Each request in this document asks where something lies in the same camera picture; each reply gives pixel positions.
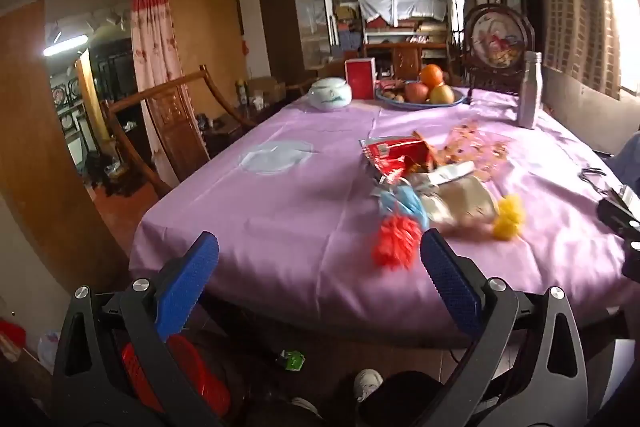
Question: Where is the red foam fruit net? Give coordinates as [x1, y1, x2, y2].
[372, 215, 422, 270]

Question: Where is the pink floral plastic wrapper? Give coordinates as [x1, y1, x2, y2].
[436, 120, 511, 182]

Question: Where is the red plastic trash basket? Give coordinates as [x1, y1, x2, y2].
[122, 334, 231, 417]

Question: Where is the yellow foam fruit net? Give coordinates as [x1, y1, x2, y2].
[491, 194, 525, 242]

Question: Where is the blue face mask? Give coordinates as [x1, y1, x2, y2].
[378, 184, 430, 231]

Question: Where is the white shoe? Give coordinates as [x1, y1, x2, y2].
[354, 369, 384, 403]

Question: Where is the green crumpled wrapper on floor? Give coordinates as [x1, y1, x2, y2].
[280, 350, 306, 373]

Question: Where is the wooden armchair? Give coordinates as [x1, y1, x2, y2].
[101, 65, 256, 198]

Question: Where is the clear glass bottle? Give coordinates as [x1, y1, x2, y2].
[516, 51, 544, 129]

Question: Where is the red snack wrapper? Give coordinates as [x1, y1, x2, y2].
[360, 131, 440, 185]

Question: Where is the white plastic bag on floor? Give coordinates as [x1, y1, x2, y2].
[37, 332, 60, 374]

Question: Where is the purple tablecloth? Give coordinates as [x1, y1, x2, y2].
[128, 86, 640, 338]

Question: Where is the blue fruit plate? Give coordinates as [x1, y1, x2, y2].
[374, 81, 469, 111]

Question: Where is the yellow apple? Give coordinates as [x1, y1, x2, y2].
[428, 83, 456, 105]

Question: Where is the red apple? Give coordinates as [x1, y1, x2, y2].
[405, 81, 430, 104]

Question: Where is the round embroidered screen ornament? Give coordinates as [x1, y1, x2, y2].
[462, 3, 535, 96]

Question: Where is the orange fruit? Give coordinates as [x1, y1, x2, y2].
[419, 64, 445, 90]

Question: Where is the pink floral curtain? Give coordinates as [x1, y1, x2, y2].
[130, 0, 183, 187]

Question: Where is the white ceramic lidded jar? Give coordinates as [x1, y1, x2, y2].
[307, 77, 352, 112]

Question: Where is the red gift box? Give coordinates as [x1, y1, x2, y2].
[345, 57, 376, 100]

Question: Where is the dark wooden glass cabinet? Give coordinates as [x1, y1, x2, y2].
[259, 0, 331, 86]

